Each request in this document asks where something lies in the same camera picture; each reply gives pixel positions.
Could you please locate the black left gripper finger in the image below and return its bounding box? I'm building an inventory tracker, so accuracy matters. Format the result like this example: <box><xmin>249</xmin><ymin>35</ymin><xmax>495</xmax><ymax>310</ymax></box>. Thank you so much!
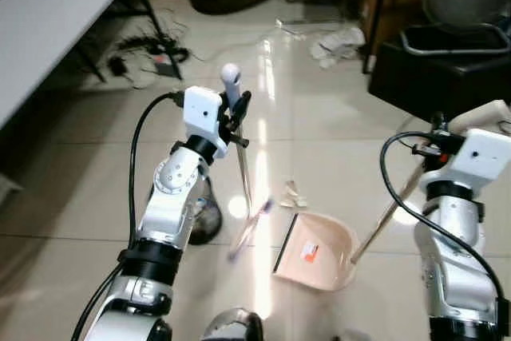
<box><xmin>229</xmin><ymin>89</ymin><xmax>254</xmax><ymax>129</ymax></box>

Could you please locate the metal broom with purple bristles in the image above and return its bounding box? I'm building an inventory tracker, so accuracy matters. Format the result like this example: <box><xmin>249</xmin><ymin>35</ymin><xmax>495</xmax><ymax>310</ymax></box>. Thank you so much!
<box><xmin>220</xmin><ymin>63</ymin><xmax>278</xmax><ymax>264</ymax></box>

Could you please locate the pink long-handled dustpan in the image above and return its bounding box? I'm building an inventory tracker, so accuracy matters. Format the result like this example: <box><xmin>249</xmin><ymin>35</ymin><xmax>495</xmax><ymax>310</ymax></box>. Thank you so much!
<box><xmin>273</xmin><ymin>100</ymin><xmax>511</xmax><ymax>292</ymax></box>

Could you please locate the black box platform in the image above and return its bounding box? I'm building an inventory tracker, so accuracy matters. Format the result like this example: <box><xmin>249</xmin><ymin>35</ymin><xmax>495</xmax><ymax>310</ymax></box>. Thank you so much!
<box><xmin>368</xmin><ymin>34</ymin><xmax>511</xmax><ymax>123</ymax></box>

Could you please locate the beige paper scrap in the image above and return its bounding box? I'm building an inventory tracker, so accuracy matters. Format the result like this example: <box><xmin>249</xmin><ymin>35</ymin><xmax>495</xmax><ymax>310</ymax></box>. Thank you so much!
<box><xmin>283</xmin><ymin>180</ymin><xmax>306</xmax><ymax>197</ymax></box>

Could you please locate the black mesh waste bin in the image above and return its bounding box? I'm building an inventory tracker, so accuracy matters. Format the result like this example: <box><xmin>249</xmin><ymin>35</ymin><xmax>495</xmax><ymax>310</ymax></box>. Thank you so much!
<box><xmin>187</xmin><ymin>176</ymin><xmax>225</xmax><ymax>247</ymax></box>

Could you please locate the black power adapter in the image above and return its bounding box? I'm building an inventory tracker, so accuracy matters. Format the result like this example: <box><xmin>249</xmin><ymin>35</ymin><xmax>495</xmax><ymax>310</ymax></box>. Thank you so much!
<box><xmin>108</xmin><ymin>54</ymin><xmax>133</xmax><ymax>77</ymax></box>

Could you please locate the black left robot foot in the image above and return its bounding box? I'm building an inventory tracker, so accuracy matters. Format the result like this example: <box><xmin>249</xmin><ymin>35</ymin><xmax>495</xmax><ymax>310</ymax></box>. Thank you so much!
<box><xmin>200</xmin><ymin>307</ymin><xmax>265</xmax><ymax>341</ymax></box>

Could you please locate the white table with black legs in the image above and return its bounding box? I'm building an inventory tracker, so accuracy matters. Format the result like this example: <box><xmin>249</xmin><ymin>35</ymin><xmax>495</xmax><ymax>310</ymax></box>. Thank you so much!
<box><xmin>0</xmin><ymin>0</ymin><xmax>183</xmax><ymax>130</ymax></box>

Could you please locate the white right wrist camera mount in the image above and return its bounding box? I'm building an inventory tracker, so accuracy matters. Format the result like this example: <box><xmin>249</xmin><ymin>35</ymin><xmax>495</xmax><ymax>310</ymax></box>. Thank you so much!
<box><xmin>434</xmin><ymin>127</ymin><xmax>511</xmax><ymax>198</ymax></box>

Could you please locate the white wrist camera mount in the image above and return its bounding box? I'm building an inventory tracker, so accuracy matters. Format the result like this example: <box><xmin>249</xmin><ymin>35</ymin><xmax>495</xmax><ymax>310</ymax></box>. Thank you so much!
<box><xmin>434</xmin><ymin>127</ymin><xmax>511</xmax><ymax>198</ymax></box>
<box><xmin>182</xmin><ymin>85</ymin><xmax>225</xmax><ymax>139</ymax></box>

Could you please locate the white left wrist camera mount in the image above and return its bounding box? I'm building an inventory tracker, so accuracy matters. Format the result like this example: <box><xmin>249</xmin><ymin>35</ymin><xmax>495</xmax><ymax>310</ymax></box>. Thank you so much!
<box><xmin>182</xmin><ymin>85</ymin><xmax>225</xmax><ymax>139</ymax></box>

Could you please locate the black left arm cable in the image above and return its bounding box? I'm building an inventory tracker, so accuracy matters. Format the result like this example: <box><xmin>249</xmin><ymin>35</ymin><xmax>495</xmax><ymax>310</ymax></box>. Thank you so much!
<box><xmin>72</xmin><ymin>92</ymin><xmax>186</xmax><ymax>341</ymax></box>

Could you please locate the black floor cable bundle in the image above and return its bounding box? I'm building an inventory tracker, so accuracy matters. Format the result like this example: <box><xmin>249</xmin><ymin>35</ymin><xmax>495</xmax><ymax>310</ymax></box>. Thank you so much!
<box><xmin>114</xmin><ymin>31</ymin><xmax>192</xmax><ymax>67</ymax></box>

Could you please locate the black metal shelf frame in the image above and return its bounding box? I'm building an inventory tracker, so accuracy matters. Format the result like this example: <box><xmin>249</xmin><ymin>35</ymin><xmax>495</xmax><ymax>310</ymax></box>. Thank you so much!
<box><xmin>359</xmin><ymin>0</ymin><xmax>424</xmax><ymax>75</ymax></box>

